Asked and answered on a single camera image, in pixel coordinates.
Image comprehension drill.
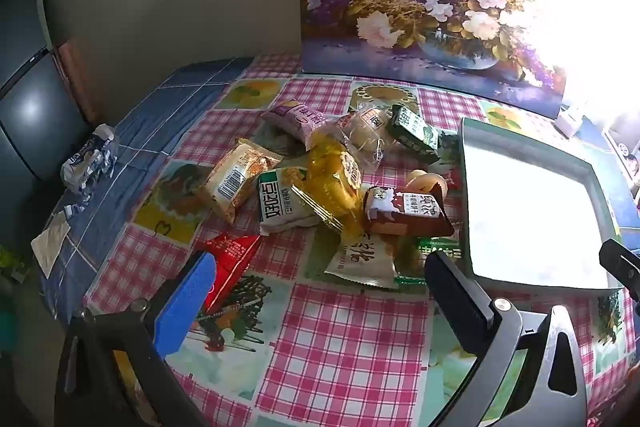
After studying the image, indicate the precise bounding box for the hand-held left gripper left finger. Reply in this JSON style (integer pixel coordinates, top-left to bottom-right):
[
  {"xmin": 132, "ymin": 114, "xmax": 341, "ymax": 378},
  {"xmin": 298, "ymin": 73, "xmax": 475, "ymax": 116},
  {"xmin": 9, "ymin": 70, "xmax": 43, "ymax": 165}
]
[{"xmin": 54, "ymin": 251, "xmax": 217, "ymax": 427}]

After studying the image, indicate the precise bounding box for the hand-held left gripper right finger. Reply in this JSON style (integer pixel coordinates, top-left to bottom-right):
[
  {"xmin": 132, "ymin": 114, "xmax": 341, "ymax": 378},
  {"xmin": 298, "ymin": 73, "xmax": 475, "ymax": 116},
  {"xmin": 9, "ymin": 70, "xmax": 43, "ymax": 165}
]
[{"xmin": 424, "ymin": 251, "xmax": 588, "ymax": 427}]

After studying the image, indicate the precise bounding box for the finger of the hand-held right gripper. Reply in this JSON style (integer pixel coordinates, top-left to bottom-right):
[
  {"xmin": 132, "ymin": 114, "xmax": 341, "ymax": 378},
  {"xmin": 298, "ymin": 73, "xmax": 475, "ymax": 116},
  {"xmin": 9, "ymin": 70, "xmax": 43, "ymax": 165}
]
[{"xmin": 599, "ymin": 238, "xmax": 640, "ymax": 303}]

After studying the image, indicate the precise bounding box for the green clear biscuit packet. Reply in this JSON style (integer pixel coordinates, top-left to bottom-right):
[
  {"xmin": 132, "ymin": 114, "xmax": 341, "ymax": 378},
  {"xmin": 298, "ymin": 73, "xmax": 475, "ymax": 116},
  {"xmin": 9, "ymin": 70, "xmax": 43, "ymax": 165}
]
[{"xmin": 395, "ymin": 234, "xmax": 463, "ymax": 285}]

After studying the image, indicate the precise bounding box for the red snack packet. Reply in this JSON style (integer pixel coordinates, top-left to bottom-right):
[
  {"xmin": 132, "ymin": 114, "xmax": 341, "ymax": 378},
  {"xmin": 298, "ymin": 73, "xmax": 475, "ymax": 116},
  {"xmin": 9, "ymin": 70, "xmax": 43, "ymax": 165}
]
[{"xmin": 192, "ymin": 233, "xmax": 263, "ymax": 315}]

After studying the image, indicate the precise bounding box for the brown milk biscuit packet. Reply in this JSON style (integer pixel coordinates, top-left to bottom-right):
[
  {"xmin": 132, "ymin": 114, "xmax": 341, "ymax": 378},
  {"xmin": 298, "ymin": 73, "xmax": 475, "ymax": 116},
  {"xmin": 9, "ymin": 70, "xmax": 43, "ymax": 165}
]
[{"xmin": 362, "ymin": 184, "xmax": 456, "ymax": 238}]

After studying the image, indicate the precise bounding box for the white calligraphy snack packet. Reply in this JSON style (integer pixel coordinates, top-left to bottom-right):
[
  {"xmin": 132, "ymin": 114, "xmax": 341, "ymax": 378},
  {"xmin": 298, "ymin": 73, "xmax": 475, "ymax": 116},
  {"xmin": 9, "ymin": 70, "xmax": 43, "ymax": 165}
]
[{"xmin": 322, "ymin": 232, "xmax": 401, "ymax": 290}]

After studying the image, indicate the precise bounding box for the white tray with teal rim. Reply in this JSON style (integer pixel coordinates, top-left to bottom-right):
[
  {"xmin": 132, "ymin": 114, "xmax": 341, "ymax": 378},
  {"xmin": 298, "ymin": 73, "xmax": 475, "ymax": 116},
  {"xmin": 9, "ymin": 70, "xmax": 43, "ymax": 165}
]
[{"xmin": 457, "ymin": 117, "xmax": 623, "ymax": 298}]

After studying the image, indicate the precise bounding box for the pale yellow jelly cup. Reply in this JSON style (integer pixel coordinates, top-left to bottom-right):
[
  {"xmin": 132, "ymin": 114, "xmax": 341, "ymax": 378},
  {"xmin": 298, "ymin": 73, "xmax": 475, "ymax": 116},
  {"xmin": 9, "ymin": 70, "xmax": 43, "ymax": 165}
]
[{"xmin": 404, "ymin": 169, "xmax": 448, "ymax": 198}]

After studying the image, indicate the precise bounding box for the tan barcode snack packet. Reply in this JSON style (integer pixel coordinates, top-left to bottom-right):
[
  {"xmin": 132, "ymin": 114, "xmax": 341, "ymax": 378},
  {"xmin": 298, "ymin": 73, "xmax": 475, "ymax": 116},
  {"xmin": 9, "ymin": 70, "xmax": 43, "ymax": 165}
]
[{"xmin": 197, "ymin": 138, "xmax": 283, "ymax": 225}]

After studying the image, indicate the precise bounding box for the white snack packet green print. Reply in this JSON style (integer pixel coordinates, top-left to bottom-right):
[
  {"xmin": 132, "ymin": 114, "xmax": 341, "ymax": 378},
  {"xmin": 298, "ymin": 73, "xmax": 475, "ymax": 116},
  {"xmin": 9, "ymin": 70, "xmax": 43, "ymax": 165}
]
[{"xmin": 256, "ymin": 167, "xmax": 321, "ymax": 236}]

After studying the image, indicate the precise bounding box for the yellow clear cake packet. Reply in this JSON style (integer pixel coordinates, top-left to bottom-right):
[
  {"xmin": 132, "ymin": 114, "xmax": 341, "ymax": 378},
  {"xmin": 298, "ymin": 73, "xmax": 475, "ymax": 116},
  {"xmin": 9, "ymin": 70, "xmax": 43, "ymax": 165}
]
[{"xmin": 292, "ymin": 142, "xmax": 366, "ymax": 233}]

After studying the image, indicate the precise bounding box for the dark green white snack packet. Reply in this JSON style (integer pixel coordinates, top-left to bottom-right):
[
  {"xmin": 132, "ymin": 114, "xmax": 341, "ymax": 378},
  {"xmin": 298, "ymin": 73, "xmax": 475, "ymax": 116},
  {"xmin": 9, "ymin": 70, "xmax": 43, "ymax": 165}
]
[{"xmin": 387, "ymin": 104, "xmax": 446, "ymax": 158}]

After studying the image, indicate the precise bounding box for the clear-wrapped steamed cake bun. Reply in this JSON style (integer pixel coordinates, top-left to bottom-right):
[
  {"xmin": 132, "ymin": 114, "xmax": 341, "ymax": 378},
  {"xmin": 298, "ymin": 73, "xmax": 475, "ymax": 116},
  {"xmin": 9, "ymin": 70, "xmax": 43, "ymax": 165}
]
[{"xmin": 320, "ymin": 104, "xmax": 396, "ymax": 172}]

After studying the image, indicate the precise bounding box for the purple snack packet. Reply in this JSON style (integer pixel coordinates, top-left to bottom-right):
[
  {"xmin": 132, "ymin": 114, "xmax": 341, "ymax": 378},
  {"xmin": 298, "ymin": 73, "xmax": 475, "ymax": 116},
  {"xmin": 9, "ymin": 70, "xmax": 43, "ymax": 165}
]
[{"xmin": 261, "ymin": 101, "xmax": 328, "ymax": 142}]

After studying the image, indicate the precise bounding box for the white paper piece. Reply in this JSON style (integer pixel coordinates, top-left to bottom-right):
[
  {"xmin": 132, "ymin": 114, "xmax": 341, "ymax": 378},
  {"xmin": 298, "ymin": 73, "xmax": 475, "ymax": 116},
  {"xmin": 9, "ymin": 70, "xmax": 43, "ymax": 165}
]
[{"xmin": 31, "ymin": 212, "xmax": 71, "ymax": 279}]

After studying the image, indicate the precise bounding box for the crumpled blue white wrapper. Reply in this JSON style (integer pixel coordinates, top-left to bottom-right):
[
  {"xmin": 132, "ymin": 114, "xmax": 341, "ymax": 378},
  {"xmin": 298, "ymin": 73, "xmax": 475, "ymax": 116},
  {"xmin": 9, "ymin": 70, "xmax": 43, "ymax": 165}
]
[{"xmin": 60, "ymin": 123, "xmax": 118, "ymax": 195}]

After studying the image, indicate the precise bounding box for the brown wooden panel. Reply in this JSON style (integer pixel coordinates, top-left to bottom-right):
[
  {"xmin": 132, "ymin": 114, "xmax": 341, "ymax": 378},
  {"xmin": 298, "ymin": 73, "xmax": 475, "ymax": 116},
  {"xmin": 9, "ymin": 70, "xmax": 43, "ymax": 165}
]
[{"xmin": 52, "ymin": 37, "xmax": 101, "ymax": 128}]

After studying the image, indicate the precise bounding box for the flower painting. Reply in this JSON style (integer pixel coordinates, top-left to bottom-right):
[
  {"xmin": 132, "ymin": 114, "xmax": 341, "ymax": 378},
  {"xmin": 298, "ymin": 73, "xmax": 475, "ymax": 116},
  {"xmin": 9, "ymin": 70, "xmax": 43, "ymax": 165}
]
[{"xmin": 298, "ymin": 0, "xmax": 568, "ymax": 120}]

